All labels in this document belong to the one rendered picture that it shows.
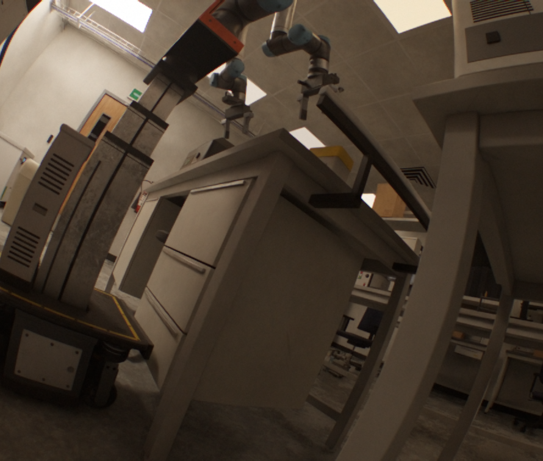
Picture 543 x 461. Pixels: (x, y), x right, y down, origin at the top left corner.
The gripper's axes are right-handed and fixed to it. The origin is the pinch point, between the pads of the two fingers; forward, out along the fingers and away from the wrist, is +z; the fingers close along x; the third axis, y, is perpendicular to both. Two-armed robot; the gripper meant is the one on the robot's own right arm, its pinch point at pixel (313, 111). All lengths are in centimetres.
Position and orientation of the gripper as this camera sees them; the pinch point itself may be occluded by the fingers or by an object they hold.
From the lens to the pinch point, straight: 105.0
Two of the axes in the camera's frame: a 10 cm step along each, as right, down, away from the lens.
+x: 5.0, 1.6, -8.5
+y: -8.6, -0.5, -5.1
